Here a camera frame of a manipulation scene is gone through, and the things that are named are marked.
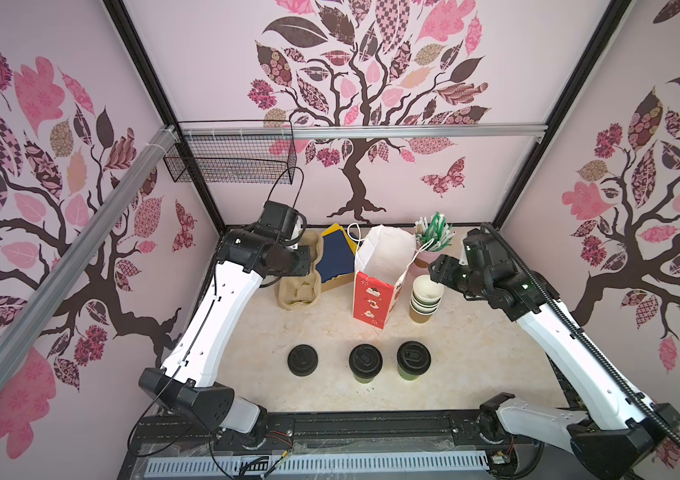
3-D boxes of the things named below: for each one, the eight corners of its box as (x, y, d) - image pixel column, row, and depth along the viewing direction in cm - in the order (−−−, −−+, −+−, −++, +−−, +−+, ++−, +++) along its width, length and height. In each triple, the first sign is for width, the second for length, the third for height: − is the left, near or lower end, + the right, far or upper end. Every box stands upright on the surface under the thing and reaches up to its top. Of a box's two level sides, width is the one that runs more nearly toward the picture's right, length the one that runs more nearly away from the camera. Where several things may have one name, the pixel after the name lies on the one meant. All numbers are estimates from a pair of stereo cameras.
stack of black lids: (287, 376, 85) (285, 373, 82) (290, 348, 90) (289, 344, 88) (317, 376, 85) (316, 372, 82) (319, 348, 90) (318, 344, 88)
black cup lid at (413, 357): (395, 383, 83) (400, 369, 74) (392, 356, 88) (397, 340, 79) (424, 383, 83) (433, 369, 74) (420, 356, 88) (428, 340, 79)
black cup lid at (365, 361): (344, 379, 84) (344, 364, 74) (357, 354, 89) (358, 338, 79) (370, 393, 81) (373, 379, 72) (381, 367, 86) (385, 351, 77)
